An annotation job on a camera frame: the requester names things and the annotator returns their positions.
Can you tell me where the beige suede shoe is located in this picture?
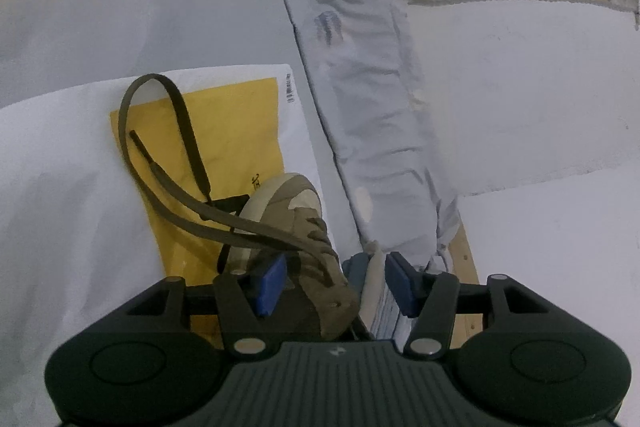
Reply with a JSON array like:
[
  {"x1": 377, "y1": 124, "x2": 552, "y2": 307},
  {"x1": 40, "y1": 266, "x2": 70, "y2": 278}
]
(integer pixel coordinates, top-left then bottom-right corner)
[{"x1": 217, "y1": 173, "x2": 362, "y2": 342}]

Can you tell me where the brown shoelace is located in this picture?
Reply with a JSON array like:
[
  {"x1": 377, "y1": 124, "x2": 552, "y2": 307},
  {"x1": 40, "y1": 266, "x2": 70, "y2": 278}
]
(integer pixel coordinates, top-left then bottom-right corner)
[{"x1": 116, "y1": 74, "x2": 341, "y2": 290}]

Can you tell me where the white and yellow plastic bag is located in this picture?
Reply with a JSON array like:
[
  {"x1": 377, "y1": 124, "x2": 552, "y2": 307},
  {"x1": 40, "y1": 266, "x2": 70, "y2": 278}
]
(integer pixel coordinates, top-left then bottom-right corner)
[{"x1": 0, "y1": 64, "x2": 333, "y2": 427}]

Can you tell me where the blue printed quilt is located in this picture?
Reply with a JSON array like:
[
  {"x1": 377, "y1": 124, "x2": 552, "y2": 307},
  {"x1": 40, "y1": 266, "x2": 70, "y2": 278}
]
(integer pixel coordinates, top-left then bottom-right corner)
[{"x1": 256, "y1": 0, "x2": 463, "y2": 268}]

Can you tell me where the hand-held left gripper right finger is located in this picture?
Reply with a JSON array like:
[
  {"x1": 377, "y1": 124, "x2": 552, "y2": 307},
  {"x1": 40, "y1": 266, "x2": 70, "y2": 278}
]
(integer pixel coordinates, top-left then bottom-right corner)
[{"x1": 385, "y1": 252, "x2": 549, "y2": 361}]

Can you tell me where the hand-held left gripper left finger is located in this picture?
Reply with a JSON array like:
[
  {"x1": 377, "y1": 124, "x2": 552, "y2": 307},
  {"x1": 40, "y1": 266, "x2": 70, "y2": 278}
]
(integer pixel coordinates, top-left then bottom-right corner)
[{"x1": 125, "y1": 252, "x2": 288, "y2": 362}]

